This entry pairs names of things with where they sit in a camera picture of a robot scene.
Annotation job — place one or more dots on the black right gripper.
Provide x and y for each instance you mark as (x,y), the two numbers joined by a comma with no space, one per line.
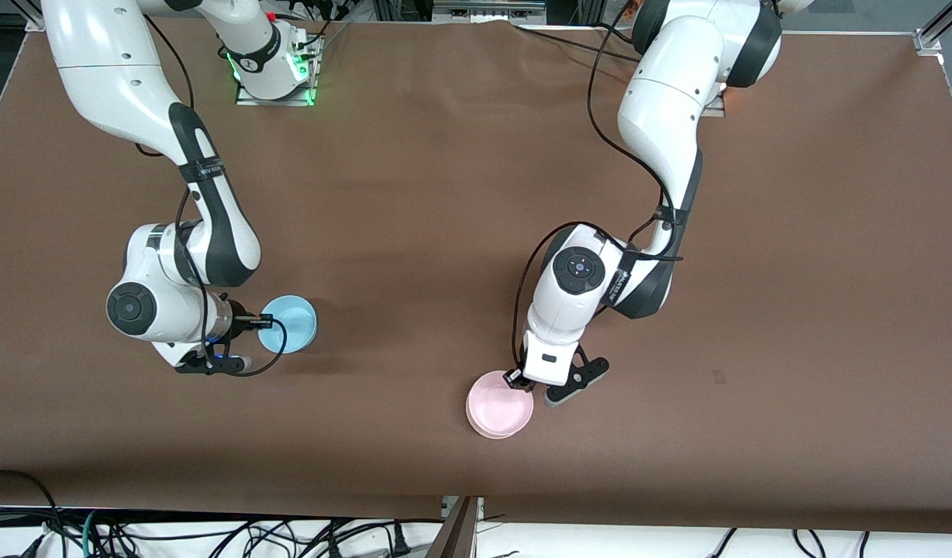
(239,322)

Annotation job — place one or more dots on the pink bowl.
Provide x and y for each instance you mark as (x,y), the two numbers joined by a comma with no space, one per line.
(495,407)

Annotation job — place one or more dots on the blue bowl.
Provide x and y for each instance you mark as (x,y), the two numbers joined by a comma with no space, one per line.
(294,322)

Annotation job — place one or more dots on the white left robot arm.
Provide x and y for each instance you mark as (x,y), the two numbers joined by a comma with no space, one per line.
(662,101)

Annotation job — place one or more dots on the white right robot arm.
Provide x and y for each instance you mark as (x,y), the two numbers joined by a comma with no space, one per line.
(166,310)

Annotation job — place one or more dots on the grey aluminium strut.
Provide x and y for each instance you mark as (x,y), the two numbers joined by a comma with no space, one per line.
(457,531)

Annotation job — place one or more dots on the black power plug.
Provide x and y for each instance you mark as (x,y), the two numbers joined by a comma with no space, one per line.
(399,541)

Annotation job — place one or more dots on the brown table cover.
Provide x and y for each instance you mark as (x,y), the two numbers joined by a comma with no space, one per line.
(414,194)

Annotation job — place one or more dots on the grey device box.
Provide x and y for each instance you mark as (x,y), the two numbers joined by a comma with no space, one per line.
(488,9)

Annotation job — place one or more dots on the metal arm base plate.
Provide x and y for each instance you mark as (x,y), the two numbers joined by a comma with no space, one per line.
(716,108)
(278,101)

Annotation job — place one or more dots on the aluminium frame corner profile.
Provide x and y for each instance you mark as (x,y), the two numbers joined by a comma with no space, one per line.
(929,40)

